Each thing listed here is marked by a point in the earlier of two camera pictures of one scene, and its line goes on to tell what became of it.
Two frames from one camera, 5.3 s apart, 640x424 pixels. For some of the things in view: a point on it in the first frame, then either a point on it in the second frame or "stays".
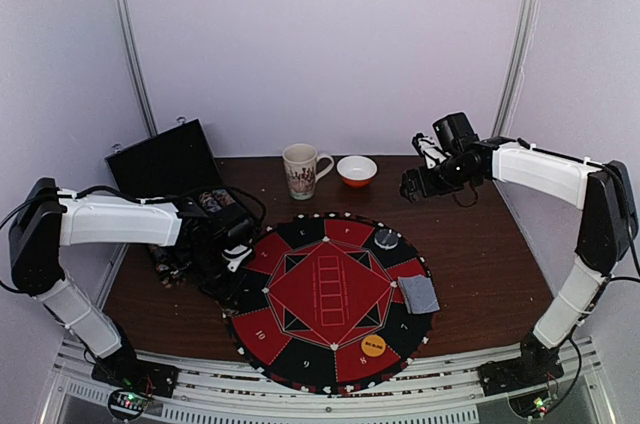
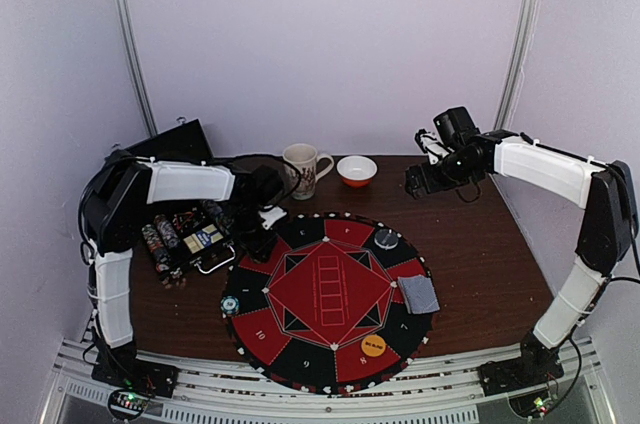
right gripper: x=417 y=184 stays
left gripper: x=225 y=295 to x=258 y=249
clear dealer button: x=386 y=239 stays
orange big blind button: x=373 y=346 stays
